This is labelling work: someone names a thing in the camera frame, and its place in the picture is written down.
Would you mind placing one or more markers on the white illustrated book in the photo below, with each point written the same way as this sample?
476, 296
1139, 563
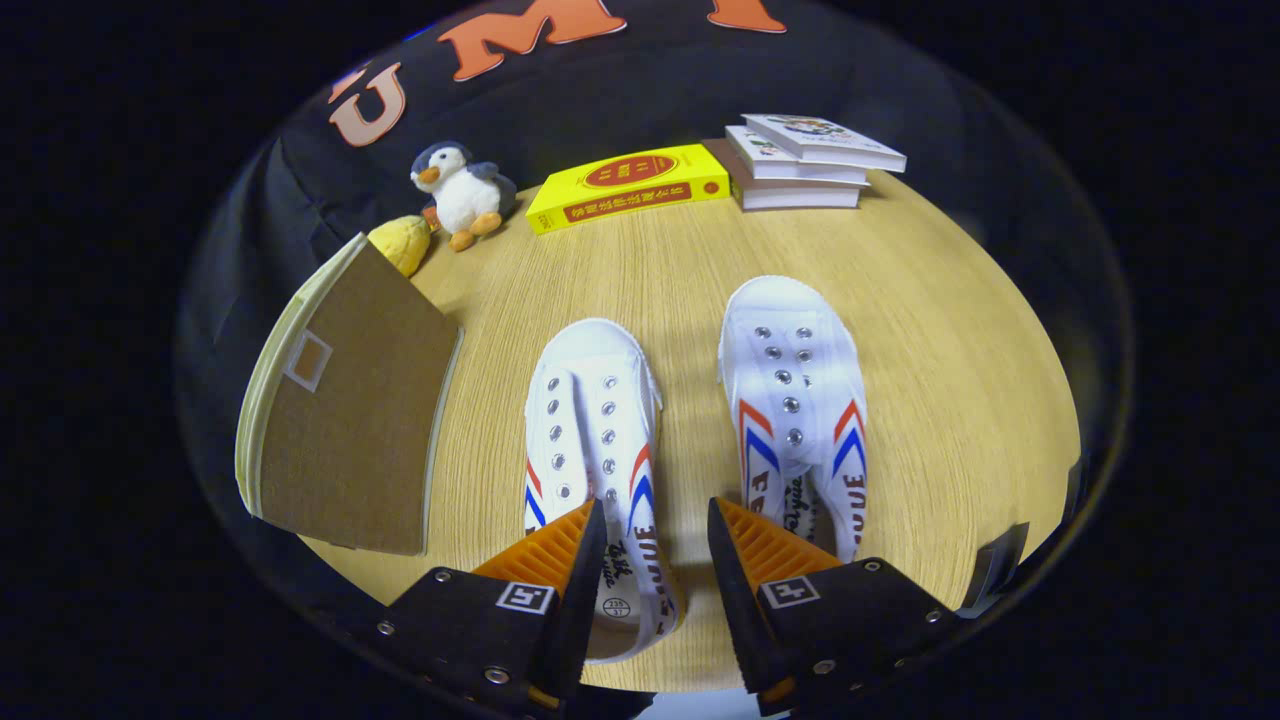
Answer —
820, 135

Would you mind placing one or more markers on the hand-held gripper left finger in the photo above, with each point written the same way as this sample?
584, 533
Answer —
585, 600

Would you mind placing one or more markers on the yellow bun plush toy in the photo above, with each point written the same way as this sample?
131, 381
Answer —
403, 243

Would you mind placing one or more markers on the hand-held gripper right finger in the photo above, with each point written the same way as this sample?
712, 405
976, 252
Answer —
730, 600

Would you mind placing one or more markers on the white canvas shoe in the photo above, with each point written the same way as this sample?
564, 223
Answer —
595, 400
785, 340

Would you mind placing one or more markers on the yellow book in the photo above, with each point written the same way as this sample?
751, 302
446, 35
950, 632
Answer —
620, 180

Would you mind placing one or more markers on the black backdrop cloth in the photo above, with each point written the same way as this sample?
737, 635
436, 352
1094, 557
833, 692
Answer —
900, 80

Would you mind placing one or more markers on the penguin plush toy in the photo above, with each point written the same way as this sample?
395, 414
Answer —
465, 195

